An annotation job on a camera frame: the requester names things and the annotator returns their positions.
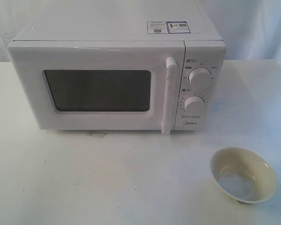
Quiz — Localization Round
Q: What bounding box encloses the white microwave door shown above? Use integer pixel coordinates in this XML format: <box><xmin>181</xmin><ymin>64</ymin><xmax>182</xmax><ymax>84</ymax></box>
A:
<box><xmin>7</xmin><ymin>41</ymin><xmax>185</xmax><ymax>134</ymax></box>

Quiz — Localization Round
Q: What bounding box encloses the cream ceramic bowl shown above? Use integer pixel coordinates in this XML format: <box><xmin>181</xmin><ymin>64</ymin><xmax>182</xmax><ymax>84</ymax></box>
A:
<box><xmin>210</xmin><ymin>147</ymin><xmax>278</xmax><ymax>204</ymax></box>

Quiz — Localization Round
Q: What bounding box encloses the white microwave oven body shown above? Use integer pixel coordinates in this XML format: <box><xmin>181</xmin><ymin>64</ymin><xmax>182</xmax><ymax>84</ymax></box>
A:
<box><xmin>12</xmin><ymin>0</ymin><xmax>226</xmax><ymax>131</ymax></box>

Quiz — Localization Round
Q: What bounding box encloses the lower white control knob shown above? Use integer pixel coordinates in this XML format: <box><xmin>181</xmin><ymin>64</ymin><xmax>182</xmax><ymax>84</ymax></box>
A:
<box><xmin>184</xmin><ymin>96</ymin><xmax>205</xmax><ymax>114</ymax></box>

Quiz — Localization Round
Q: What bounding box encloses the white control knob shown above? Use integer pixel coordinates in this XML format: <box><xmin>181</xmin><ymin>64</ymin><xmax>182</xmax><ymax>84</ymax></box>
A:
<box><xmin>184</xmin><ymin>96</ymin><xmax>205</xmax><ymax>114</ymax></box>
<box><xmin>188</xmin><ymin>67</ymin><xmax>212</xmax><ymax>88</ymax></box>

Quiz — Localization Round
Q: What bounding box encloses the upper white control knob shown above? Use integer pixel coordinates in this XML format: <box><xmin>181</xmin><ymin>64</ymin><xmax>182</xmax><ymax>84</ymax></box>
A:
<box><xmin>188</xmin><ymin>67</ymin><xmax>212</xmax><ymax>88</ymax></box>

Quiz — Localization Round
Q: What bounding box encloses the blue white label sticker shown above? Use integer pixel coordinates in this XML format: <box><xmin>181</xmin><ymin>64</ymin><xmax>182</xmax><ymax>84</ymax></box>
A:
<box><xmin>147</xmin><ymin>21</ymin><xmax>191</xmax><ymax>34</ymax></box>

